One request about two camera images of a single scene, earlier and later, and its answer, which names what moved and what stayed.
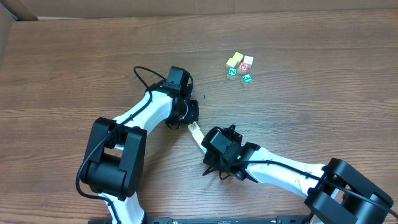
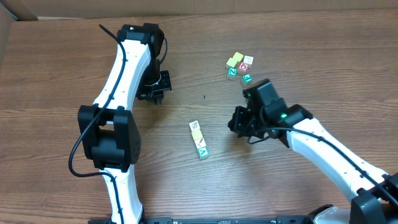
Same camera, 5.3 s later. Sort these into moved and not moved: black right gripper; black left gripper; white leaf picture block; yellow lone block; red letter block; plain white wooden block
Moved: black right gripper; black left gripper
Not moved: red letter block; plain white wooden block; yellow lone block; white leaf picture block
